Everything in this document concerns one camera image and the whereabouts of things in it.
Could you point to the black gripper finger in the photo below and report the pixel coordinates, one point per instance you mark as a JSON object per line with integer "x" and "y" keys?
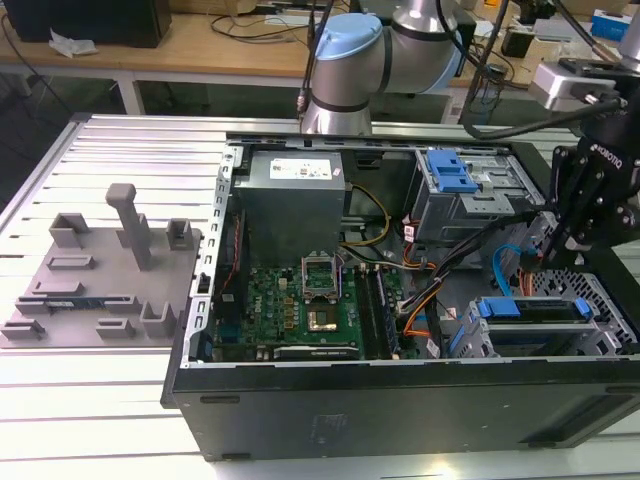
{"x": 597, "y": 225}
{"x": 561, "y": 180}

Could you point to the hard disk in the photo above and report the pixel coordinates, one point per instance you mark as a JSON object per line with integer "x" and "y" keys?
{"x": 540, "y": 320}

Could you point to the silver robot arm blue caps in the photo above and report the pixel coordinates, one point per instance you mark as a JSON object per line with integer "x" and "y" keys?
{"x": 345, "y": 70}

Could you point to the grey metal disk bay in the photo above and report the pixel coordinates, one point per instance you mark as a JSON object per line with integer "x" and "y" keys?
{"x": 567, "y": 282}

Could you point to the black RAM slot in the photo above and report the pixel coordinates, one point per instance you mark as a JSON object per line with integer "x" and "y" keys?
{"x": 367, "y": 310}

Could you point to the blue plastic drive latch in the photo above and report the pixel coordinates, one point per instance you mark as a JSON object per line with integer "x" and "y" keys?
{"x": 452, "y": 172}

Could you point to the grey metal drive cage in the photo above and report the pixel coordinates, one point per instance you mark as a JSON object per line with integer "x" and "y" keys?
{"x": 445, "y": 215}

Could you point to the blue cardboard box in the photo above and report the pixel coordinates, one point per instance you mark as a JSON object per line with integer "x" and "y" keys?
{"x": 607, "y": 22}

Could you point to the small black box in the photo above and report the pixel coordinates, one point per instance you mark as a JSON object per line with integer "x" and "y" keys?
{"x": 516, "y": 41}

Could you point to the grey power supply unit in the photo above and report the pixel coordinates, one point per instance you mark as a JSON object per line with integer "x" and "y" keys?
{"x": 290, "y": 210}

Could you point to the CPU socket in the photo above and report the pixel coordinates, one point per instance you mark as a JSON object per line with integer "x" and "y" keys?
{"x": 323, "y": 321}

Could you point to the black graphics card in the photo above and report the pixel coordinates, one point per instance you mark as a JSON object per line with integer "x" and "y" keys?
{"x": 315, "y": 352}

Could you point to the green motherboard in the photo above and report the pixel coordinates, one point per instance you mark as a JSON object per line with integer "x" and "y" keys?
{"x": 280, "y": 300}

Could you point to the black open PC case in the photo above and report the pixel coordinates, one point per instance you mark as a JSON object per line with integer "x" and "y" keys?
{"x": 350, "y": 410}

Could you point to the wooden desk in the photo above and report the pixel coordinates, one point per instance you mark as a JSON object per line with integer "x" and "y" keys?
{"x": 225, "y": 55}

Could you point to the grey plastic parts rack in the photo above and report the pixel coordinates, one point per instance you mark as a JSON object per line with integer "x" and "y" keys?
{"x": 115, "y": 285}

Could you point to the black box on desk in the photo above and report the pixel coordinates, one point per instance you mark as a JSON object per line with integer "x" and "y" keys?
{"x": 90, "y": 20}

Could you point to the crumpled white paper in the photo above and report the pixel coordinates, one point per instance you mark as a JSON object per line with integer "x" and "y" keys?
{"x": 70, "y": 45}

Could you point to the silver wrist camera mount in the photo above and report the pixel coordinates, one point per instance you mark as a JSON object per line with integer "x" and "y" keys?
{"x": 555, "y": 82}

